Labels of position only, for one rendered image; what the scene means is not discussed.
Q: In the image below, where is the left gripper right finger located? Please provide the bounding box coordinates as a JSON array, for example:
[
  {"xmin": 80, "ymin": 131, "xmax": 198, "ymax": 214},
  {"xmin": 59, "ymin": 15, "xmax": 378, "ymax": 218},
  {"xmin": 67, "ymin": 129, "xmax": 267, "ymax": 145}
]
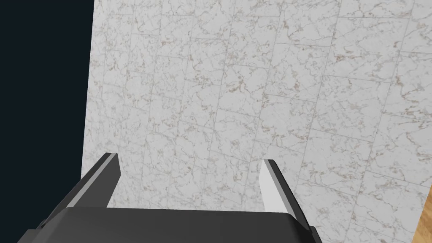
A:
[{"xmin": 258, "ymin": 159, "xmax": 311, "ymax": 232}]

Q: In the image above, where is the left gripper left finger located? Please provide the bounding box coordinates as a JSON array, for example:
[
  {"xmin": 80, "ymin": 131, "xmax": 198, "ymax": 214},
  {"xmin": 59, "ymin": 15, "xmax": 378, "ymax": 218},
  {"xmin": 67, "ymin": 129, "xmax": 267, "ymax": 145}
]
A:
[{"xmin": 43, "ymin": 152, "xmax": 122, "ymax": 226}]

